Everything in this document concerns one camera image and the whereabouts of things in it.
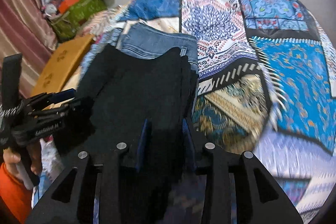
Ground pink and beige striped curtain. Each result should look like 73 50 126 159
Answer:
0 0 59 98

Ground black pants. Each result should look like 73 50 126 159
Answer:
54 45 200 224

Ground person's left forearm orange sleeve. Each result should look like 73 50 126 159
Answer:
0 162 34 223

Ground orange box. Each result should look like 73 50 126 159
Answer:
58 0 86 14

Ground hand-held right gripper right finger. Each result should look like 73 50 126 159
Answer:
181 118 300 224

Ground person's left hand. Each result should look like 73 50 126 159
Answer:
3 142 43 183

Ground blue patterned patchwork blanket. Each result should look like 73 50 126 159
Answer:
31 0 336 222

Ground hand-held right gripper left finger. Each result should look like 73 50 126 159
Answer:
25 118 153 224

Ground brown board with paw prints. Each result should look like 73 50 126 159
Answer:
31 34 95 99

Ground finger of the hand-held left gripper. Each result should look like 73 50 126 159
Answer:
29 97 93 122
26 89 77 109

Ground blue jeans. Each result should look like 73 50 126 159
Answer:
115 23 199 75

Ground green fabric storage bag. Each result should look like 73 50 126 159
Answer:
50 0 109 41

